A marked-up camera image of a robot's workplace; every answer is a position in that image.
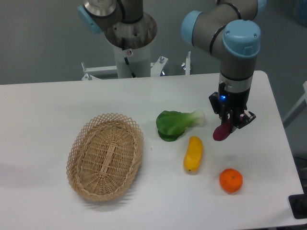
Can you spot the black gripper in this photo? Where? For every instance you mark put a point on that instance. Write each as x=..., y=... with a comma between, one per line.
x=233, y=106

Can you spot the purple sweet potato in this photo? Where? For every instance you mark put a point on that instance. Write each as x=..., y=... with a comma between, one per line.
x=223, y=131

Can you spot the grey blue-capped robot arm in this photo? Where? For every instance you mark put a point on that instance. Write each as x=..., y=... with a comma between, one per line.
x=228, y=33

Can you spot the yellow mango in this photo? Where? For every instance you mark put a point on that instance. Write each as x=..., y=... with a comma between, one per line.
x=193, y=155

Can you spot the green bok choy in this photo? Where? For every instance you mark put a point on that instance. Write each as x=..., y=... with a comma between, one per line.
x=172, y=124

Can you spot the orange tangerine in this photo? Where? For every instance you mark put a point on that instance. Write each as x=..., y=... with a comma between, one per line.
x=231, y=180

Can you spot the white stand at right edge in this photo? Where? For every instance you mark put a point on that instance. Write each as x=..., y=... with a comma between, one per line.
x=296, y=109

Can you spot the black box at table edge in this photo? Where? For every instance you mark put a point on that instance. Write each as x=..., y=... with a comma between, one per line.
x=298, y=204

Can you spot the oval woven wicker basket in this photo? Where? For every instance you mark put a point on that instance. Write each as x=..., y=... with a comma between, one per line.
x=105, y=157

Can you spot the white metal base frame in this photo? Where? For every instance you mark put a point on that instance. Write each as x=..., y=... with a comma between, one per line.
x=95, y=73

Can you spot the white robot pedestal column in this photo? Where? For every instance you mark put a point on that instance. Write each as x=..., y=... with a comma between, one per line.
x=133, y=63

